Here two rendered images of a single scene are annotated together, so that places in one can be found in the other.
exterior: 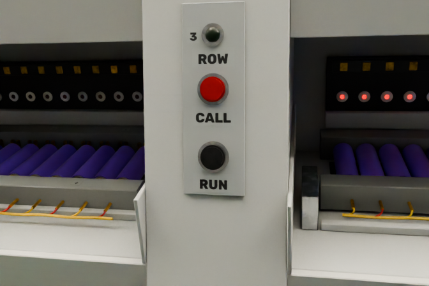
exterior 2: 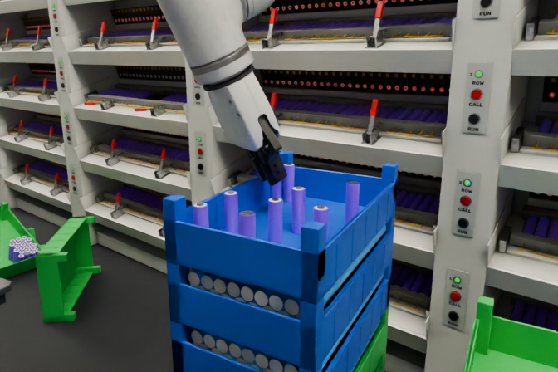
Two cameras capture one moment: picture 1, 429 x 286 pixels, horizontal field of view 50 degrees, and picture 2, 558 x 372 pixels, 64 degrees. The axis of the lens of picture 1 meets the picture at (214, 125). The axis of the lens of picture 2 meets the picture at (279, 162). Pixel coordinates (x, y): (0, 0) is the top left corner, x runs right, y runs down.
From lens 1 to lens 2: 100 cm
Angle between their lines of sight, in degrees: 28
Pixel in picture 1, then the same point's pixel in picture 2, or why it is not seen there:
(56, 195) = (178, 106)
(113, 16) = (181, 61)
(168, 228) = (191, 114)
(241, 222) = (203, 112)
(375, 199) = not seen: hidden behind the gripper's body
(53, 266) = (172, 122)
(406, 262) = not seen: hidden behind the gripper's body
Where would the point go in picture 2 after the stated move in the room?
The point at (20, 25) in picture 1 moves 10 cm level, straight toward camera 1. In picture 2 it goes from (165, 61) to (153, 62)
